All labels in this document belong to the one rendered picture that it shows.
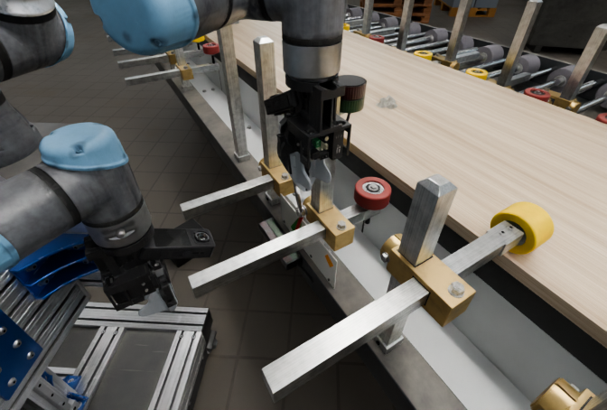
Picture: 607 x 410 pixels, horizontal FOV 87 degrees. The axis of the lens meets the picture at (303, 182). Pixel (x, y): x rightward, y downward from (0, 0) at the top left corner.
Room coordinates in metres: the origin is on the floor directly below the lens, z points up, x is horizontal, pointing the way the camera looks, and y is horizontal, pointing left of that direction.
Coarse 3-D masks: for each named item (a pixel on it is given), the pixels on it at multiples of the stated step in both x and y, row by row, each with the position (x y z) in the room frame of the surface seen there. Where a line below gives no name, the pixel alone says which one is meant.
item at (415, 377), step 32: (160, 64) 1.99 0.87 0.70; (192, 96) 1.51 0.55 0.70; (224, 128) 1.19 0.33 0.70; (224, 160) 1.04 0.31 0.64; (256, 160) 0.96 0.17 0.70; (320, 288) 0.45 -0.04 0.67; (352, 288) 0.43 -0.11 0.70; (384, 352) 0.29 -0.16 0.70; (416, 352) 0.29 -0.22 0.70; (384, 384) 0.25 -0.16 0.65; (416, 384) 0.23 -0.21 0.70
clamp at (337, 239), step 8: (304, 200) 0.55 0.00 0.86; (312, 208) 0.52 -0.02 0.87; (312, 216) 0.52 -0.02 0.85; (320, 216) 0.50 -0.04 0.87; (328, 216) 0.50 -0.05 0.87; (336, 216) 0.50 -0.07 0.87; (328, 224) 0.47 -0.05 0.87; (336, 224) 0.47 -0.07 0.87; (328, 232) 0.46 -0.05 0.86; (336, 232) 0.45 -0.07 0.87; (344, 232) 0.45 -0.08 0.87; (352, 232) 0.46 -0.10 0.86; (328, 240) 0.46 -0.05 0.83; (336, 240) 0.44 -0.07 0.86; (344, 240) 0.45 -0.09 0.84; (352, 240) 0.46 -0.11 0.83; (336, 248) 0.44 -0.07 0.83
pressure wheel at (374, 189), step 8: (360, 184) 0.56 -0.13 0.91; (368, 184) 0.56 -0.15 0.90; (376, 184) 0.56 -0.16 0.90; (384, 184) 0.56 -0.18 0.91; (360, 192) 0.53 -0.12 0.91; (368, 192) 0.53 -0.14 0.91; (376, 192) 0.53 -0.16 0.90; (384, 192) 0.53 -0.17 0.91; (360, 200) 0.52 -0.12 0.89; (368, 200) 0.51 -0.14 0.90; (376, 200) 0.51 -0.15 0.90; (384, 200) 0.52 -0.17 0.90; (368, 208) 0.51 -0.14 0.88; (376, 208) 0.51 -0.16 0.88
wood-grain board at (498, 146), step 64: (384, 64) 1.38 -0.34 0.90; (384, 128) 0.83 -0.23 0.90; (448, 128) 0.83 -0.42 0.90; (512, 128) 0.83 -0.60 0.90; (576, 128) 0.83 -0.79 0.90; (512, 192) 0.54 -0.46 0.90; (576, 192) 0.54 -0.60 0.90; (512, 256) 0.36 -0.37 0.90; (576, 256) 0.36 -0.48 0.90; (576, 320) 0.26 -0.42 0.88
